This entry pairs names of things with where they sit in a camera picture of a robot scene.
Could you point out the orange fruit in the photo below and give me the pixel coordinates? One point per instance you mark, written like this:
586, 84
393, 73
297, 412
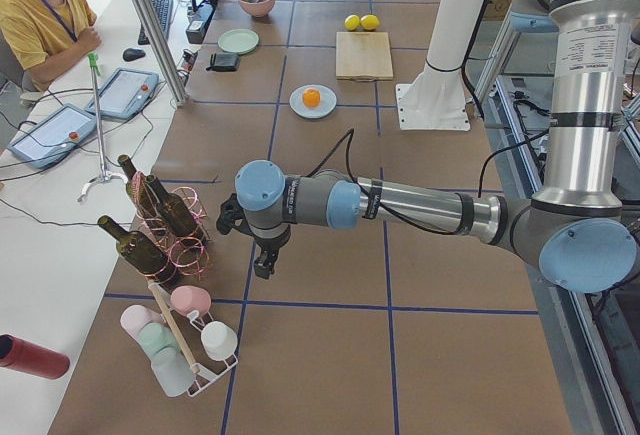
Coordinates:
311, 97

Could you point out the aluminium frame post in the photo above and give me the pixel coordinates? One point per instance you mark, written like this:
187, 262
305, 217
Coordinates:
160, 47

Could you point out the metal stand with green clip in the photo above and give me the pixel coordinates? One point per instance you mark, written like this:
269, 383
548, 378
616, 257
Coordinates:
104, 175

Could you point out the white cup on rack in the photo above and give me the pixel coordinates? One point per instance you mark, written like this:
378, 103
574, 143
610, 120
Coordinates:
219, 341

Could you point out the white wire cup rack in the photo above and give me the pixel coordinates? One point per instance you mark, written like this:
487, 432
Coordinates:
210, 371

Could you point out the dark folded cloth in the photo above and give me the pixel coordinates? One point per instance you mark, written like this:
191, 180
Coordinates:
223, 62

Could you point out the grey blue cup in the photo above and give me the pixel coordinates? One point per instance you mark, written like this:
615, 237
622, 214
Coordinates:
172, 371

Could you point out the wooden cutting board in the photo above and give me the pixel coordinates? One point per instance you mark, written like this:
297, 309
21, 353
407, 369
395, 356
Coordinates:
363, 56

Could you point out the wooden rack handle rod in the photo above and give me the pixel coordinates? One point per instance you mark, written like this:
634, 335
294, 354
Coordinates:
161, 299

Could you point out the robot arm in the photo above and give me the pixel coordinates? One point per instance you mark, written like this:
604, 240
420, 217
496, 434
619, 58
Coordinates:
570, 229

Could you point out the person in yellow shirt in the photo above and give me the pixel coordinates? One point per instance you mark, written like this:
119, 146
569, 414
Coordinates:
49, 37

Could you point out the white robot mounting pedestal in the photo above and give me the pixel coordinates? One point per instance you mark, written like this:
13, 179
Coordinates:
435, 100

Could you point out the pink cup on rack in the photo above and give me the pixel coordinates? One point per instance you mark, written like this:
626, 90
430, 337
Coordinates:
188, 298

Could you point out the copper wire bottle rack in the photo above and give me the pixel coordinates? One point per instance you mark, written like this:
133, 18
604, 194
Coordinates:
189, 253

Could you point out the black computer mouse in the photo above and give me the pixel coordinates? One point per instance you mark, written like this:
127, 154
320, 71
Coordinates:
132, 54

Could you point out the blue teach pendant tablet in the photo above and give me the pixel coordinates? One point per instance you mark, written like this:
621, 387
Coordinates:
125, 93

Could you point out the yellow lemon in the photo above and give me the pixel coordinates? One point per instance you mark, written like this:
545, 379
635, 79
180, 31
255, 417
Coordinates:
369, 22
352, 22

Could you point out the pale green cup on rack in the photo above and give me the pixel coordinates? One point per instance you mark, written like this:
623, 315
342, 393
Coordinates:
154, 337

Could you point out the dark green wine bottle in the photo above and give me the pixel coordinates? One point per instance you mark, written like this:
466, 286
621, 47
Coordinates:
142, 253

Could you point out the light blue plate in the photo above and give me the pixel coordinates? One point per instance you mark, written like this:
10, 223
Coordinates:
327, 104

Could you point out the black keyboard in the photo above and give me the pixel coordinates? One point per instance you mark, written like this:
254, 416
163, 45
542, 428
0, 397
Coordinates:
163, 10

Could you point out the light pink cup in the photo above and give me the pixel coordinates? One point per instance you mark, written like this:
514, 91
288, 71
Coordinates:
135, 317

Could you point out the red cylinder bottle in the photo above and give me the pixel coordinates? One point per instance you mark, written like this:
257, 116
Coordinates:
26, 357

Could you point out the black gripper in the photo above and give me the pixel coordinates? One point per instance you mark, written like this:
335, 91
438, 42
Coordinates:
270, 243

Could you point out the pale green plate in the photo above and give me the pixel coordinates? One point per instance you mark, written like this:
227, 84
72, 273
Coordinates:
238, 41

